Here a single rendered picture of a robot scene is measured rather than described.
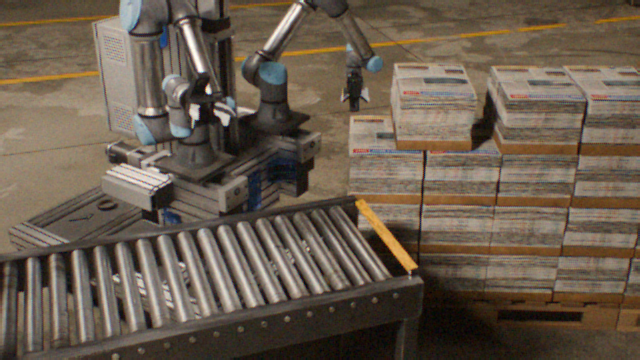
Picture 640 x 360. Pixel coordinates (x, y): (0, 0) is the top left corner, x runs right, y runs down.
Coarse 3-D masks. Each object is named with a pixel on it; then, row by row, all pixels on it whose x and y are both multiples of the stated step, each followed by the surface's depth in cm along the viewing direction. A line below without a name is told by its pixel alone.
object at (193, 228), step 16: (288, 208) 246; (304, 208) 246; (320, 208) 247; (352, 208) 252; (192, 224) 237; (208, 224) 237; (224, 224) 237; (272, 224) 243; (80, 240) 228; (96, 240) 228; (112, 240) 228; (128, 240) 228; (176, 240) 234; (240, 240) 242; (0, 256) 220; (16, 256) 220; (32, 256) 220; (48, 256) 221; (64, 256) 223; (112, 256) 229; (0, 272) 219
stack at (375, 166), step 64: (384, 128) 299; (384, 192) 287; (448, 192) 286; (512, 192) 285; (576, 192) 284; (384, 256) 301; (448, 256) 299; (512, 256) 299; (576, 256) 299; (448, 320) 316; (512, 320) 317
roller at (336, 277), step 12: (300, 216) 242; (300, 228) 238; (312, 228) 235; (312, 240) 229; (312, 252) 227; (324, 252) 223; (324, 264) 219; (336, 264) 218; (336, 276) 212; (336, 288) 209
